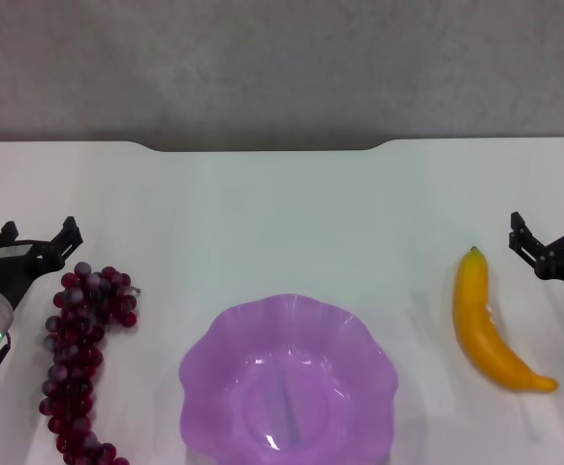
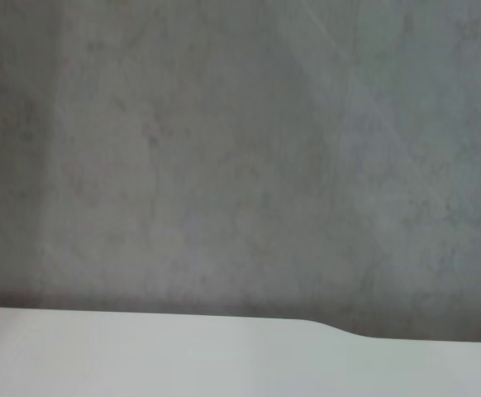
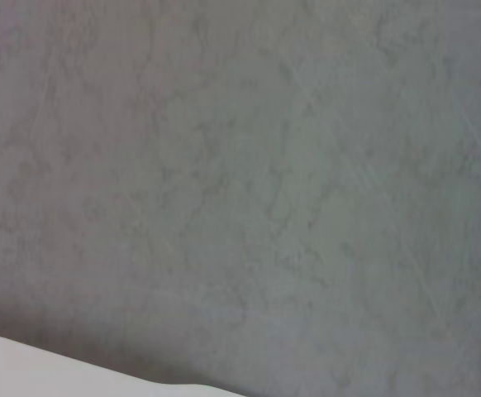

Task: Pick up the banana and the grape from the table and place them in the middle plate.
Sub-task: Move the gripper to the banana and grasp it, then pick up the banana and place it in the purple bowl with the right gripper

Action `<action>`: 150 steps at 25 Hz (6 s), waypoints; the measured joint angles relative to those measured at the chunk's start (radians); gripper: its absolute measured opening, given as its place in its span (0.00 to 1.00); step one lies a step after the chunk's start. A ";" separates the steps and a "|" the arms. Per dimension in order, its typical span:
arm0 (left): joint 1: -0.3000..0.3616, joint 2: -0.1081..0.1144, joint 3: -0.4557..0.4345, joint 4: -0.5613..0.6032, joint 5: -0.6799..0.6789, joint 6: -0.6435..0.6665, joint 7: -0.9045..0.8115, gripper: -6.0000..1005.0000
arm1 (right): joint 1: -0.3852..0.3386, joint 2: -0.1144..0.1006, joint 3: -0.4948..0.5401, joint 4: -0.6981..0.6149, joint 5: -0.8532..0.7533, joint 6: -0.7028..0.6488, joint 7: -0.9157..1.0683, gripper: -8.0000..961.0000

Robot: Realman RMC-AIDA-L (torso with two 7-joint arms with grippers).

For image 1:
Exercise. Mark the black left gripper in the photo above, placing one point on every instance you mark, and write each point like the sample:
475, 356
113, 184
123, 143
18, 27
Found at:
15, 276

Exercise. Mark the dark red grape bunch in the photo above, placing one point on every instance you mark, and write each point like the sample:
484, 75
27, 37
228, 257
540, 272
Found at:
76, 339

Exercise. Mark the yellow banana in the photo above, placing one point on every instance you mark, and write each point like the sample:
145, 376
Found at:
480, 329

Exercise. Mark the purple wavy plastic bowl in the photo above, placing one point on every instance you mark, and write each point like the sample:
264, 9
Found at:
287, 382

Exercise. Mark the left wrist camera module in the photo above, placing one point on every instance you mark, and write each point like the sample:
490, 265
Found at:
13, 251

